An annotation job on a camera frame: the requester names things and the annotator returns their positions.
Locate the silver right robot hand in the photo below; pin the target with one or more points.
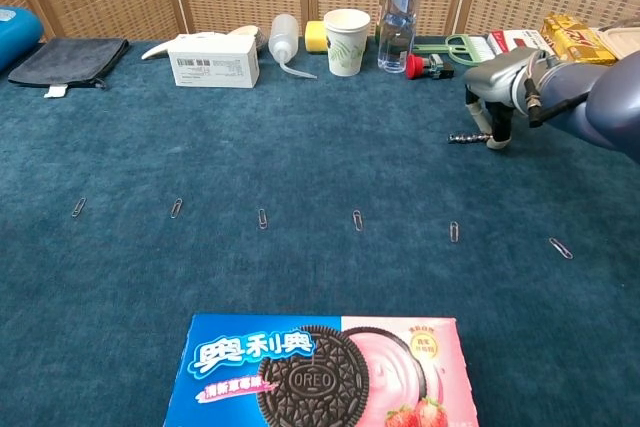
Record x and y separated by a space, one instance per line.
497 77

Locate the silver metal rod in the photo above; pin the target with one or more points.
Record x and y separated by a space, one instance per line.
467 138

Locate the silver paper clip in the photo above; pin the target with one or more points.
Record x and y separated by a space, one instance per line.
560 248
262 219
454 231
358 221
176 208
78 207

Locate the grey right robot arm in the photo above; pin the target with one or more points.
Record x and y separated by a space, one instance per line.
610 97

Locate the green hand brush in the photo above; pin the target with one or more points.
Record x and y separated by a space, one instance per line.
460 49

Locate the white box red blue squares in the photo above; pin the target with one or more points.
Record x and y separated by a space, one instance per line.
515 39

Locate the red emergency stop button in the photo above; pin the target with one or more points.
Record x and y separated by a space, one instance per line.
414 66

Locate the yellow snack package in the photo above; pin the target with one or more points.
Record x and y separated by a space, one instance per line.
577 39

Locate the clear water bottle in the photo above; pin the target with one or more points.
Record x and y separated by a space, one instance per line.
397 27

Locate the beige lidded food container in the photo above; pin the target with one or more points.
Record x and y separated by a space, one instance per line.
625 42

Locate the leaf print paper cup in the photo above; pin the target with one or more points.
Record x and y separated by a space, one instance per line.
346 49

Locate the yellow sponge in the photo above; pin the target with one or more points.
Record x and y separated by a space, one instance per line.
315 37

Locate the teal carpet table cover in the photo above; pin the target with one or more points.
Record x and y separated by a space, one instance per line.
300 157

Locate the translucent squeeze wash bottle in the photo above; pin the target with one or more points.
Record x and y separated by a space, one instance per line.
282 39

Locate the white barcode carton box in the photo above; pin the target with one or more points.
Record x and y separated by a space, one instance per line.
215 62

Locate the blue pink Oreo box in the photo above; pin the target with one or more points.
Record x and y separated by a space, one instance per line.
310 382

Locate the dark grey zip pouch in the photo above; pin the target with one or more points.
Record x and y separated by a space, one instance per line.
70 61

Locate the blue detergent bottle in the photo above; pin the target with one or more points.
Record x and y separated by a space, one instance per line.
17 34

